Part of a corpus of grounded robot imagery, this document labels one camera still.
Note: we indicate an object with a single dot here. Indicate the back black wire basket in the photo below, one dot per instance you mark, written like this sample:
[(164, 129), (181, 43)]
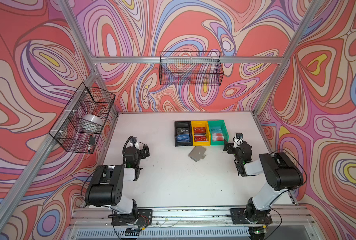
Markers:
[(191, 68)]

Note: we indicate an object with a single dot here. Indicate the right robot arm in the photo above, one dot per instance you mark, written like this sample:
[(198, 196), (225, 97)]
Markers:
[(280, 173)]

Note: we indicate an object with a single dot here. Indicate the black wire basket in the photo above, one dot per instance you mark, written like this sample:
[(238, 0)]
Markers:
[(191, 68), (85, 115)]

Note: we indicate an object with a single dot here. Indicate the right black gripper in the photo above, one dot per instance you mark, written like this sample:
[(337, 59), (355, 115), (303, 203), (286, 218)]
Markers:
[(230, 148)]

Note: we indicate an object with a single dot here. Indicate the yellow plastic bin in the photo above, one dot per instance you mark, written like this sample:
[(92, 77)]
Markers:
[(201, 124)]

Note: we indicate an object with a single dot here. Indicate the grey leather card holder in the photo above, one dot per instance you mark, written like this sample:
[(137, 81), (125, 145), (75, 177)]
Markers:
[(197, 153)]

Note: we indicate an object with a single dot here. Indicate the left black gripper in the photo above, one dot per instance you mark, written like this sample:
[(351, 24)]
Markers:
[(143, 150)]

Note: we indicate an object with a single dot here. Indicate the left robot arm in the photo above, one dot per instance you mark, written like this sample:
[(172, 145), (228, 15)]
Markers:
[(106, 187)]

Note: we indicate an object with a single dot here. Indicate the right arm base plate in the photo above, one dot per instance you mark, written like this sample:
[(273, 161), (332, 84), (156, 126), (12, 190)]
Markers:
[(241, 216)]

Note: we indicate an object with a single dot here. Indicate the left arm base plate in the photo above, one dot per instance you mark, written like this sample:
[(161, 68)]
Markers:
[(140, 218)]

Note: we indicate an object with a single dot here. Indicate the left black wire basket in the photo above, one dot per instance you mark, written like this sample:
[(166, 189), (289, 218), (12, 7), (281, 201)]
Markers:
[(85, 115)]

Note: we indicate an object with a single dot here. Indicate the black plastic bin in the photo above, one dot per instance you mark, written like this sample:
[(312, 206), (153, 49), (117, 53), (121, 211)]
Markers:
[(183, 127)]

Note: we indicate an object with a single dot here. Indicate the red cards in yellow bin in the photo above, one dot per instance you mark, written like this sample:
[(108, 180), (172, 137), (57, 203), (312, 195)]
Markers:
[(200, 134)]

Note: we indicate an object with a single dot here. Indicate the pink cards in green bin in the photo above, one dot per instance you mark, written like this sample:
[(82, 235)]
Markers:
[(217, 134)]

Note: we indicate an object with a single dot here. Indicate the green plastic bin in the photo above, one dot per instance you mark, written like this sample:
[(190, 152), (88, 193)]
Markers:
[(218, 123)]

